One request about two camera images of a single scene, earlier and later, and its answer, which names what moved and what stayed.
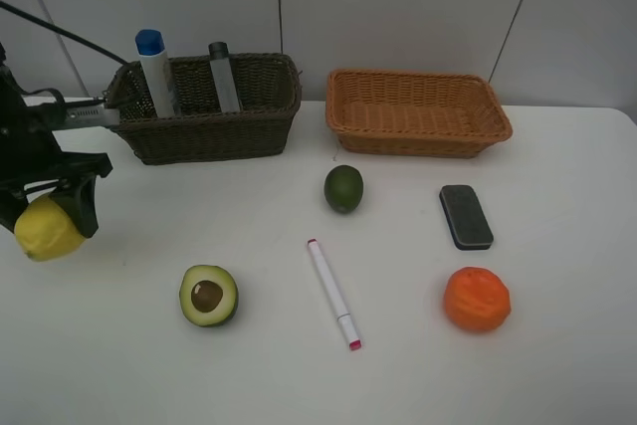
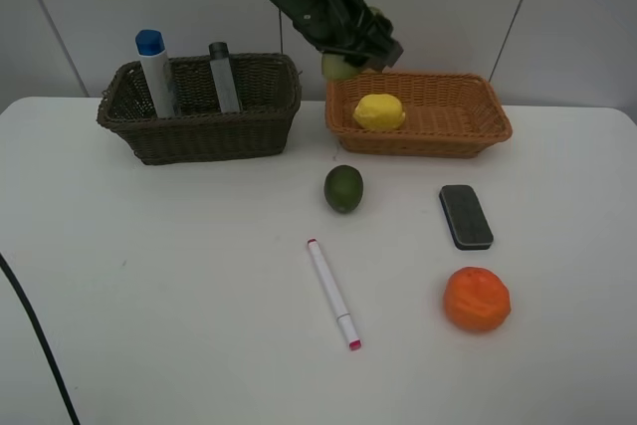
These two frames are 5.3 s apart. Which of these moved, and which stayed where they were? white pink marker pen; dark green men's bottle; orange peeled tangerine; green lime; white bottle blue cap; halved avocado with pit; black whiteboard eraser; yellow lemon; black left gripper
Moved: black left gripper; yellow lemon; halved avocado with pit
Stayed: black whiteboard eraser; dark green men's bottle; green lime; orange peeled tangerine; white bottle blue cap; white pink marker pen
